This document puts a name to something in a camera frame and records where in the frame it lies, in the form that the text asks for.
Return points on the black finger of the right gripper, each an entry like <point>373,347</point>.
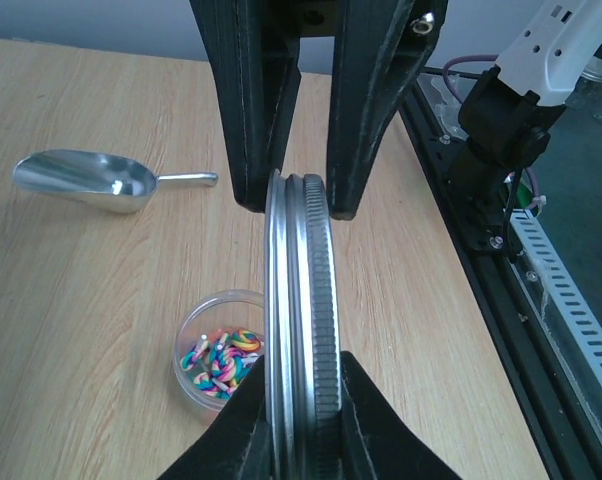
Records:
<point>253,48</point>
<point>380,49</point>

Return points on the black aluminium frame rail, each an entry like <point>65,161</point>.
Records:
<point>555,388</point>

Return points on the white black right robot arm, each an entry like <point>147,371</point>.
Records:
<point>508,113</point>

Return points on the light blue slotted cable duct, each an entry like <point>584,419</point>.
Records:
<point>561,289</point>

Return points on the clear plastic candy jar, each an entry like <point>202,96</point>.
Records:
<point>216,347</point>

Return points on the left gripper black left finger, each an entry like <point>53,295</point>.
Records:
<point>237,444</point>

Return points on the silver metal jar lid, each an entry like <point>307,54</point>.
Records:
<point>302,361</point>

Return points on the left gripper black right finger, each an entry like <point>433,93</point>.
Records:
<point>375,442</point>

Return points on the silver metal scoop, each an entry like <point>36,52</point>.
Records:
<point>109,182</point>

